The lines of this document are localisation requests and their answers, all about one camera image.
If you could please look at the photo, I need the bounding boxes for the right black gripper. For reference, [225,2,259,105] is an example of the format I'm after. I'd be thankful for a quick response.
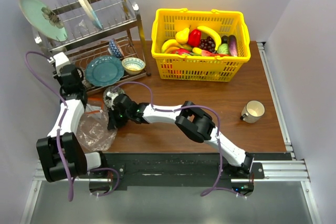
[107,106,131,130]

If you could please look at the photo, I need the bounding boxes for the clear orange zip bag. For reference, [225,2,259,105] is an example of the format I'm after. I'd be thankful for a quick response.
[76,98,117,152]

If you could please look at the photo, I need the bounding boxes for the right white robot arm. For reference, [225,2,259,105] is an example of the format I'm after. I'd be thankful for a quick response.
[108,92,254,178]

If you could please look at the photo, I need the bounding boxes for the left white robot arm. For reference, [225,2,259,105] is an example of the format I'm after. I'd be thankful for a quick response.
[36,64,109,182]

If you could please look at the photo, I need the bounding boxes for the patterned cup on rack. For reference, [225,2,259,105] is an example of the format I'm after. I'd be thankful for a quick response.
[82,78,92,89]

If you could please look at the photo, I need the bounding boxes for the teal scalloped plate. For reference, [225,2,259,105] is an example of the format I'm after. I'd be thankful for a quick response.
[85,55,124,87]

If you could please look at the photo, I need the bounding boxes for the black white leaf bowl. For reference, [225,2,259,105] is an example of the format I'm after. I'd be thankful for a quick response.
[103,86,124,109]

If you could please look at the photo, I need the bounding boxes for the steel two-tier dish rack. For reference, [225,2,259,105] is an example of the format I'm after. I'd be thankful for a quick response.
[33,0,151,82]

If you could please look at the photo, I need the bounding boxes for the blue zigzag patterned cup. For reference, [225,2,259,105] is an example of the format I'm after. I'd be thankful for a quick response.
[108,39,124,59]

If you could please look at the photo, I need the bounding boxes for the yellow interior patterned bowl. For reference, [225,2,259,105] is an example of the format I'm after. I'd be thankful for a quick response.
[121,57,145,76]

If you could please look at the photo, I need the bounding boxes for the mint green floral plate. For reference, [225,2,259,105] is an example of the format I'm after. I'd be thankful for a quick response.
[19,0,68,42]

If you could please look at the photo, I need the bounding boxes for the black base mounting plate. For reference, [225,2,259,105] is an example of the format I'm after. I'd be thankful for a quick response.
[86,153,291,196]

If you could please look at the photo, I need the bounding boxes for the cream and blue plate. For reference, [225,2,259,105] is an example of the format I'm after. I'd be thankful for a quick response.
[78,0,103,30]

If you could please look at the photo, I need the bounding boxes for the yellow banana bunch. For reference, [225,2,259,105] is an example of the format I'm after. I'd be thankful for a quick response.
[161,39,192,53]

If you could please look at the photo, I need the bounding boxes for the red dragon fruit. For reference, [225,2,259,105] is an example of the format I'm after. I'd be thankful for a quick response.
[171,48,192,56]

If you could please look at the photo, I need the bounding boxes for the yellow pear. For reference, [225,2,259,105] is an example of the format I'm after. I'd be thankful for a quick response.
[175,27,190,45]

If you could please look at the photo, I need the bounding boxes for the yellow plastic basket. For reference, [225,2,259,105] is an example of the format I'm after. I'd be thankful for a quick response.
[151,8,251,82]

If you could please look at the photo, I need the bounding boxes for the corn cob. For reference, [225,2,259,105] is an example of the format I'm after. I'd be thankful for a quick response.
[192,47,202,56]

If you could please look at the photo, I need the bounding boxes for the watermelon slice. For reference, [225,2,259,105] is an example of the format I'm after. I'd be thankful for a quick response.
[201,50,230,58]

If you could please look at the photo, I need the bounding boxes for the red bell pepper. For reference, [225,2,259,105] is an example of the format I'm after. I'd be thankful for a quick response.
[187,29,202,47]

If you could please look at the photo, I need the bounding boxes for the dark purple grapes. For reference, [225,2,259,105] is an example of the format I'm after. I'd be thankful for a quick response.
[199,36,215,53]

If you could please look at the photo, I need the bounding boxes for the long yellow banana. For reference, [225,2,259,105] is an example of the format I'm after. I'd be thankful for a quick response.
[197,26,222,51]

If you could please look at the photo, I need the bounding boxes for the green cabbage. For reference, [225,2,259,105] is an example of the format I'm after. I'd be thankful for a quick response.
[217,43,230,55]

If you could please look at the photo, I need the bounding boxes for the cream mug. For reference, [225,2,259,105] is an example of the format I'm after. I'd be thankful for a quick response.
[240,100,265,123]

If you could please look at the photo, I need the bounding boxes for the purple eggplant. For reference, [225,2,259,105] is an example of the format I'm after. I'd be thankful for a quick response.
[228,35,238,57]

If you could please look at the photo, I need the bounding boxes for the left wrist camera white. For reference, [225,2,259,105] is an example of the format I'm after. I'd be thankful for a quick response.
[47,52,70,76]

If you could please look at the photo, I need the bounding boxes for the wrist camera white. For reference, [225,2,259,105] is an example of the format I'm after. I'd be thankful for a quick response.
[47,52,70,76]
[107,94,118,110]

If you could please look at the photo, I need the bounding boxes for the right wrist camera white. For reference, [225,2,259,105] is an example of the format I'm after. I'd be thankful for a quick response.
[107,94,118,110]

